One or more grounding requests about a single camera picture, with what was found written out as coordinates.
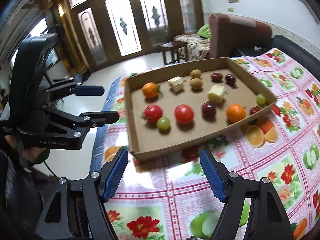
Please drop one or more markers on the left hand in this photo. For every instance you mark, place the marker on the left hand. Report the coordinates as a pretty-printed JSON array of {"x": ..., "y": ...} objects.
[{"x": 27, "y": 154}]

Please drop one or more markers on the small wooden stool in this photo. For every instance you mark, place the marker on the small wooden stool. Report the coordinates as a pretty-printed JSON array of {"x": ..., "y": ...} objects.
[{"x": 173, "y": 47}]

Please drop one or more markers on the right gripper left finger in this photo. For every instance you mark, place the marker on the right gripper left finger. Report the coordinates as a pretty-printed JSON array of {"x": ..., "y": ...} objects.
[{"x": 76, "y": 207}]

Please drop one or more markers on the green grape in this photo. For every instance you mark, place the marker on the green grape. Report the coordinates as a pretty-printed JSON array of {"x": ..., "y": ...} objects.
[
  {"x": 260, "y": 99},
  {"x": 163, "y": 124}
]

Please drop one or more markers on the red tomato with stem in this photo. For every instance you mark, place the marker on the red tomato with stem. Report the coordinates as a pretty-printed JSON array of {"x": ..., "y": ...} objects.
[{"x": 152, "y": 113}]

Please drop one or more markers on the black sofa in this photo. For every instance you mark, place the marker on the black sofa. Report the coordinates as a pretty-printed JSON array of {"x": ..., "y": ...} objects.
[{"x": 287, "y": 46}]

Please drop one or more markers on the brown kiwi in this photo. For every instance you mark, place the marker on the brown kiwi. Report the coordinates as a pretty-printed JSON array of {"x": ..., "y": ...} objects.
[
  {"x": 195, "y": 74},
  {"x": 196, "y": 83}
]

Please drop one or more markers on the shallow cardboard box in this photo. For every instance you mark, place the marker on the shallow cardboard box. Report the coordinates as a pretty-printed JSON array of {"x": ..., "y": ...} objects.
[{"x": 146, "y": 142}]

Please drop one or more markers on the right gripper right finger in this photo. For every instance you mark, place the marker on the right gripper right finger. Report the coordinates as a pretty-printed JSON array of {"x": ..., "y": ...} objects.
[{"x": 267, "y": 216}]

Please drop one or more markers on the dark plum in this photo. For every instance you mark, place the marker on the dark plum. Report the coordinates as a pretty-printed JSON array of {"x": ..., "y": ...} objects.
[{"x": 208, "y": 110}]

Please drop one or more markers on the maroon armchair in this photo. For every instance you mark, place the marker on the maroon armchair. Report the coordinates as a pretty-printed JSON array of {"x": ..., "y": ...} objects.
[{"x": 231, "y": 31}]

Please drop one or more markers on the wooden glass door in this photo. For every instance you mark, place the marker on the wooden glass door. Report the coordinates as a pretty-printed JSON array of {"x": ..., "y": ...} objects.
[{"x": 111, "y": 31}]

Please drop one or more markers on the white cube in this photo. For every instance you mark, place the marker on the white cube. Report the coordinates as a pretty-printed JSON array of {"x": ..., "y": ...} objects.
[
  {"x": 216, "y": 94},
  {"x": 176, "y": 84}
]

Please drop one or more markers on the small orange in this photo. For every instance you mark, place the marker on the small orange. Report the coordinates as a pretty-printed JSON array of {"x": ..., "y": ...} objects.
[{"x": 235, "y": 113}]

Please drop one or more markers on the green cushion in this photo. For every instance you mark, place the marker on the green cushion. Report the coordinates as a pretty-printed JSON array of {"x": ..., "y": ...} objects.
[{"x": 204, "y": 31}]

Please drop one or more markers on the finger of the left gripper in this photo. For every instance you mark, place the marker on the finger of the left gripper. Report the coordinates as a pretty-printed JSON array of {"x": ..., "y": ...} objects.
[
  {"x": 82, "y": 121},
  {"x": 80, "y": 89}
]

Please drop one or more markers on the patterned seat cover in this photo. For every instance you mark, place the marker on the patterned seat cover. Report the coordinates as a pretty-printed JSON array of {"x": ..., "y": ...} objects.
[{"x": 198, "y": 48}]

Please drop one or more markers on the green grape in box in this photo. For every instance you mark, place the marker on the green grape in box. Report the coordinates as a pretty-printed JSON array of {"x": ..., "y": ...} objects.
[{"x": 163, "y": 124}]

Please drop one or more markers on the large orange with leaf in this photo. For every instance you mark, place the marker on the large orange with leaf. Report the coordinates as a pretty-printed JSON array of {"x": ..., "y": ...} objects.
[{"x": 151, "y": 90}]

